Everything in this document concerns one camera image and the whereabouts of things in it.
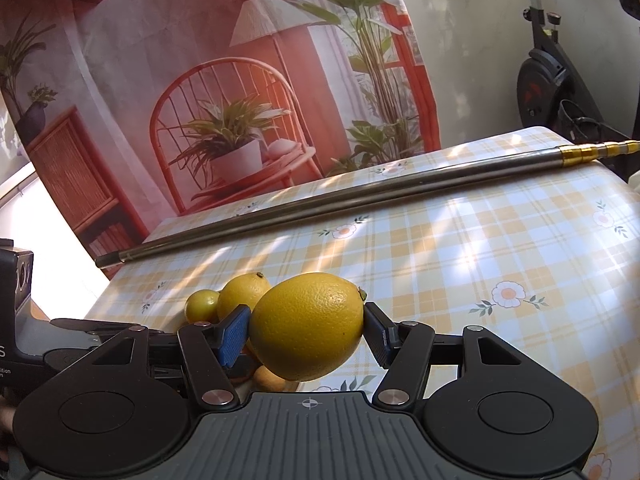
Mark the black exercise bike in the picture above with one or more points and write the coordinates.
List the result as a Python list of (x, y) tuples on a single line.
[(550, 75)]

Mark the yellow lemon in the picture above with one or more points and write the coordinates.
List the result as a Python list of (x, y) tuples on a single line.
[(305, 325), (240, 292)]

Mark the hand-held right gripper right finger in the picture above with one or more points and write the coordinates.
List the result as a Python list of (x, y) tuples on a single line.
[(382, 341)]

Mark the yellow plaid floral tablecloth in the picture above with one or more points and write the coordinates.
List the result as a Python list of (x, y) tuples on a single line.
[(450, 285)]

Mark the printed room backdrop cloth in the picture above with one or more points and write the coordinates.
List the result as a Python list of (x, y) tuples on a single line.
[(150, 35)]

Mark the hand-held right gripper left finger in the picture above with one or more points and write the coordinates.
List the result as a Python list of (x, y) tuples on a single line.
[(234, 335)]

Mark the small round yellow citrus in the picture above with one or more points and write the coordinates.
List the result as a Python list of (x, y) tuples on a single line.
[(201, 305)]

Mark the small orange tangerine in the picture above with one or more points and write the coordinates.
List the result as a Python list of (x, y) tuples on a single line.
[(270, 380)]

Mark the person's left hand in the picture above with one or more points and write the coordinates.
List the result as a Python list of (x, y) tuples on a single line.
[(5, 419)]

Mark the long metal pole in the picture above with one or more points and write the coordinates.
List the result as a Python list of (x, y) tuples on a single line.
[(350, 200)]

